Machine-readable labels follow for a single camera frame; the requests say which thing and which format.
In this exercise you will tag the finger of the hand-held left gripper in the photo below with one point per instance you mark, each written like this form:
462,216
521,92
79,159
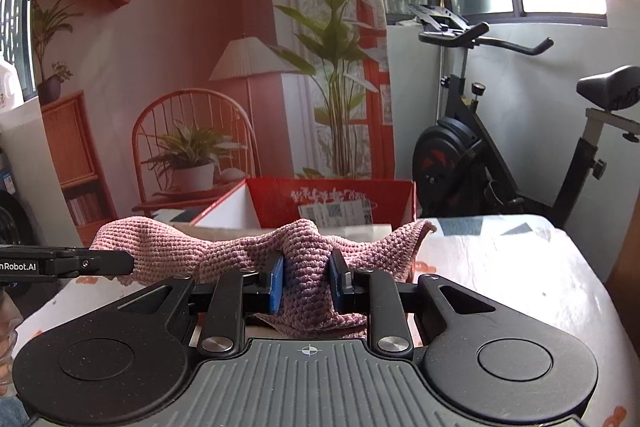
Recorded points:
95,263

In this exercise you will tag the printed tablecloth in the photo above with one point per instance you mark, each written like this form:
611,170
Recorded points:
500,267

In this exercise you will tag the black exercise bike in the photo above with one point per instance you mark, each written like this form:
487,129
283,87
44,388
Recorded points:
450,147

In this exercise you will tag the window with patterned grille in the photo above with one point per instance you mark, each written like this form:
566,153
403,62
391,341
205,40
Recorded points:
17,7

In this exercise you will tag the pink knitted cloth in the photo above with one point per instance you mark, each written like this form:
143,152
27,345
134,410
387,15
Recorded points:
305,267

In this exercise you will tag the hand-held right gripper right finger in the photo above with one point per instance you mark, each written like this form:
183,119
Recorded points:
342,289

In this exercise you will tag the red cardboard box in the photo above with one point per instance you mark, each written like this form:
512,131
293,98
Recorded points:
280,202

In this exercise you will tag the metal pole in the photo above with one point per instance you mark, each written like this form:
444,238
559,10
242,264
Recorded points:
442,57

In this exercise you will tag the room scene wall poster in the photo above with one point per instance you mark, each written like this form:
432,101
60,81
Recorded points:
200,32

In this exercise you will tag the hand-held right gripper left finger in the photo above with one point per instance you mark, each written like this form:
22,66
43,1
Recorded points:
275,287

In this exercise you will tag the white plastic bottle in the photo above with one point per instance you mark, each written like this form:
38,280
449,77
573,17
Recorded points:
9,84

